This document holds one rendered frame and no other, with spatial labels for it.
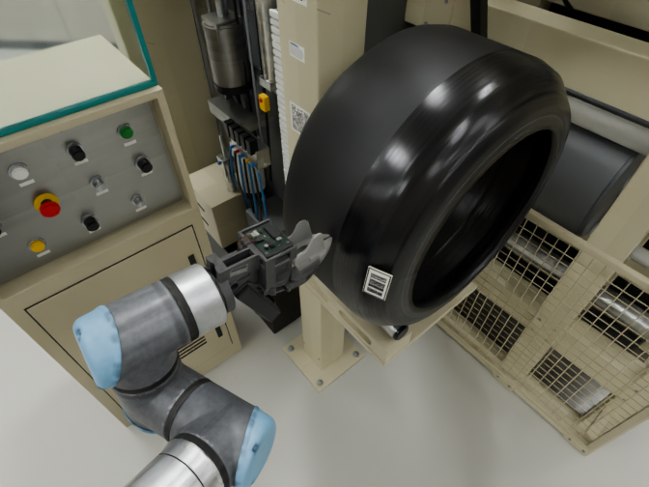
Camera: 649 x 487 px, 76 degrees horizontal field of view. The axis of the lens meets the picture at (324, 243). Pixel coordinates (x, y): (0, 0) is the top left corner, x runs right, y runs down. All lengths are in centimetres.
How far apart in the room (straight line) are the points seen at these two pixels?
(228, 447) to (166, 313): 17
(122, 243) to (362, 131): 82
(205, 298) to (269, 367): 142
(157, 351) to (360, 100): 46
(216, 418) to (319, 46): 66
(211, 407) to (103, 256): 78
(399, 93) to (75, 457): 180
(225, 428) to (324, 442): 129
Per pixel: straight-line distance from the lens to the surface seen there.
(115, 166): 119
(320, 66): 89
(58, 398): 219
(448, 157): 61
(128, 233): 129
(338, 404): 187
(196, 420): 57
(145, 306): 54
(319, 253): 65
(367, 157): 63
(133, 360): 54
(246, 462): 55
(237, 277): 57
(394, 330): 98
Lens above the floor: 175
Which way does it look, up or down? 48 degrees down
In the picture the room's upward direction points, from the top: straight up
